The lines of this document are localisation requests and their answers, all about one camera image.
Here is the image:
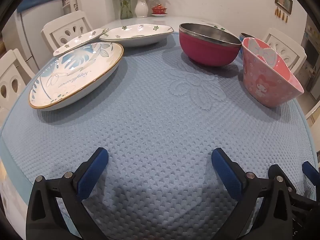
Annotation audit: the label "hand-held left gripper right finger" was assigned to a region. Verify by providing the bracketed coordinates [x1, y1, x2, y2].
[211, 147, 293, 240]

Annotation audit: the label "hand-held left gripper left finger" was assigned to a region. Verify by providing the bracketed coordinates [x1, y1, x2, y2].
[26, 147, 109, 240]

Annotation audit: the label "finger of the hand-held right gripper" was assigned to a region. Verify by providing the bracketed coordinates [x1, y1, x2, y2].
[302, 161, 320, 193]
[268, 164, 298, 195]

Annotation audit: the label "pink cartoon bowl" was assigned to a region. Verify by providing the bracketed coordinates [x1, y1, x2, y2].
[241, 37, 305, 108]

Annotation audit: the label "blue leaf plate gold rim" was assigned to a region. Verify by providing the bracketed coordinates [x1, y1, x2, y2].
[28, 42, 124, 111]

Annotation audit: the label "magenta steel bowl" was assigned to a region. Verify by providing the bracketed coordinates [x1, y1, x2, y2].
[179, 23, 242, 67]

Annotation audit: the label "white green flower plate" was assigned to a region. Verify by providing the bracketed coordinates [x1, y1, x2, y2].
[99, 24, 175, 47]
[53, 28, 110, 57]

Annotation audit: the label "blue steel bowl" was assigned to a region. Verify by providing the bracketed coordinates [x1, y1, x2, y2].
[239, 33, 257, 58]

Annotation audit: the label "white dining chair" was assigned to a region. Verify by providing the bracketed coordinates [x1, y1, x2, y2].
[41, 11, 94, 53]
[261, 27, 307, 75]
[305, 97, 320, 128]
[0, 49, 35, 128]

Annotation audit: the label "light blue textured table mat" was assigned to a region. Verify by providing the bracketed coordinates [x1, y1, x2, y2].
[0, 31, 318, 240]

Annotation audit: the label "white refrigerator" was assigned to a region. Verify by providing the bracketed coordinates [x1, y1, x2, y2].
[15, 0, 73, 73]

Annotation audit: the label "glass vase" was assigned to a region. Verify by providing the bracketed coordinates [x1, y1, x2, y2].
[120, 0, 133, 20]

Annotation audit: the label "white ceramic vase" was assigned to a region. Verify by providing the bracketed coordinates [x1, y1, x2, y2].
[135, 0, 149, 18]

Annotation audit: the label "red lidded teacup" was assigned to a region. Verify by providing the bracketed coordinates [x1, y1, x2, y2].
[151, 4, 168, 17]

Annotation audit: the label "brown wall ornaments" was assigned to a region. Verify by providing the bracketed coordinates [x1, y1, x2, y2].
[274, 8, 289, 23]

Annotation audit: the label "framed wall picture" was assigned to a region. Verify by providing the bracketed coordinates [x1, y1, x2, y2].
[274, 0, 293, 15]

